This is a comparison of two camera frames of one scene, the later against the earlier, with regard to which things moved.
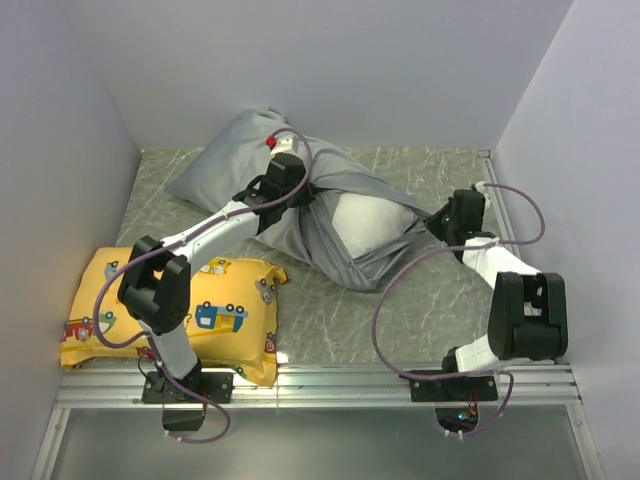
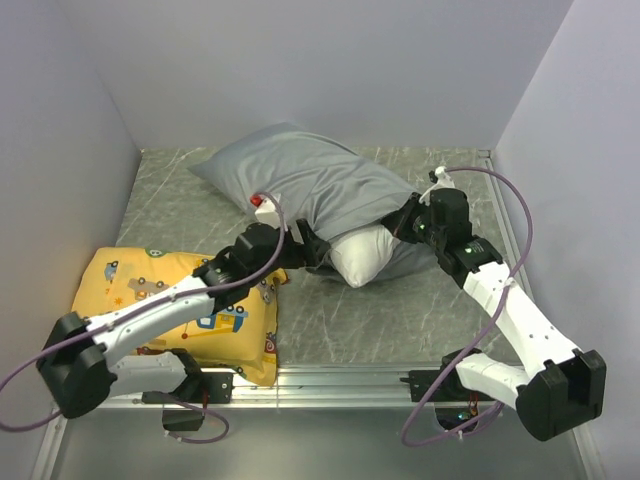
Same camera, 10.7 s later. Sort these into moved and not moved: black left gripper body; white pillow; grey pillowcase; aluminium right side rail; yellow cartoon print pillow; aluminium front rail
Moved: white pillow; grey pillowcase; black left gripper body
Not moved: aluminium right side rail; yellow cartoon print pillow; aluminium front rail
